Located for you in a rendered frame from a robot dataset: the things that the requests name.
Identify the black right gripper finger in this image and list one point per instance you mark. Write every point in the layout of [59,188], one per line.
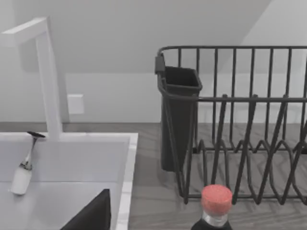
[96,213]

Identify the white sink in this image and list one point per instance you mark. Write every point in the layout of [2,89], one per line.
[72,172]

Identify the white brush with black head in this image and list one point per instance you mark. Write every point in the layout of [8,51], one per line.
[22,177]

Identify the black cutlery holder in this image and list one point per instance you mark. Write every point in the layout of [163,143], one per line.
[178,115]

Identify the tall white tap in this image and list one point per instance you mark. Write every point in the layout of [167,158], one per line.
[48,79]

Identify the dark bottle with red cap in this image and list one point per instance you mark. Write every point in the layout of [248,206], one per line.
[216,206]

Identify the white wall plate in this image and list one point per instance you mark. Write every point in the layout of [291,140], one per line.
[76,104]

